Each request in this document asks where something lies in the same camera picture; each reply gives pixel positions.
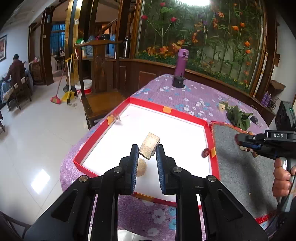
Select right hand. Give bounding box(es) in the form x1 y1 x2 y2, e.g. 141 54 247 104
273 158 295 199

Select red white tray box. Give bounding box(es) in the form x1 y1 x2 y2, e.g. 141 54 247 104
73 97 219 206

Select black car key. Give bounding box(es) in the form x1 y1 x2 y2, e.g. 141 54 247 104
250 115 261 128

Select small red date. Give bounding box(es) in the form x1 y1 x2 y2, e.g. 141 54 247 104
201 148 210 158

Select purple spray cans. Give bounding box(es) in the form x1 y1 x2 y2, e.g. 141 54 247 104
261 91 271 107

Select green leafy vegetable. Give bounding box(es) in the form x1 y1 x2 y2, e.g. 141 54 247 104
226 105 253 131

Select purple floral tablecloth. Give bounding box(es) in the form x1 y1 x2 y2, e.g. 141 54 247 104
59 73 276 241

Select grey felt mat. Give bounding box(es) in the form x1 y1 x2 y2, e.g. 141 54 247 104
212 125 278 217

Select black small stand block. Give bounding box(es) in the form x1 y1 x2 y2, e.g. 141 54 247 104
172 76 185 88

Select white plastic bucket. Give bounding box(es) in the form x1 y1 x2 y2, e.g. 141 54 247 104
75 79 92 101

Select yellow dustpan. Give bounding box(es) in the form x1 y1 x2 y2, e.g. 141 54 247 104
62 54 75 104

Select red broom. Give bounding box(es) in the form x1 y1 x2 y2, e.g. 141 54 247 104
50 65 67 104

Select purple water bottle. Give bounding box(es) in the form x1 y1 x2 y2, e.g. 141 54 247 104
174 49 189 77

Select wooden chair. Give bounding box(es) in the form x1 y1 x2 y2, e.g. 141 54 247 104
74 40 126 129

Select flower garden mural panel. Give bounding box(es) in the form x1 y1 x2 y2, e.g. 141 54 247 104
135 1 264 93

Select seated person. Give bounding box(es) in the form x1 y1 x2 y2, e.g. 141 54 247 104
4 54 25 87

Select framed wall painting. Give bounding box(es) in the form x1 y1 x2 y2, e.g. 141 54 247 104
0 35 7 62

